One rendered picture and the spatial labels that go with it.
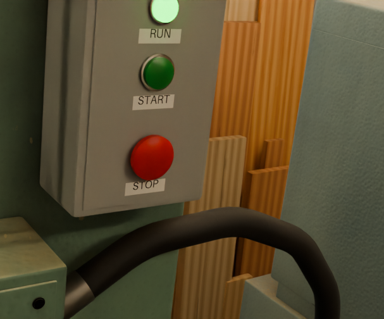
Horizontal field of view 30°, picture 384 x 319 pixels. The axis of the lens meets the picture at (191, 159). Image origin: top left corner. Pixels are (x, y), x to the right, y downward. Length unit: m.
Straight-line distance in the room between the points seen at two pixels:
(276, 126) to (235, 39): 0.40
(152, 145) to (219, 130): 1.71
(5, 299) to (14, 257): 0.03
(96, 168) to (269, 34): 1.87
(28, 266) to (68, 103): 0.10
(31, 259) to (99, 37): 0.14
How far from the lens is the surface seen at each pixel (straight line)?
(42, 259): 0.46
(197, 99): 0.48
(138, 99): 0.45
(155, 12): 0.44
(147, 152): 0.46
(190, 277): 2.14
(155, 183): 0.48
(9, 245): 0.48
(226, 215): 0.56
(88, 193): 0.46
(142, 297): 0.60
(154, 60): 0.45
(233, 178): 2.10
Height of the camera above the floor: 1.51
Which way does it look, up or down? 19 degrees down
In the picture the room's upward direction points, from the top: 7 degrees clockwise
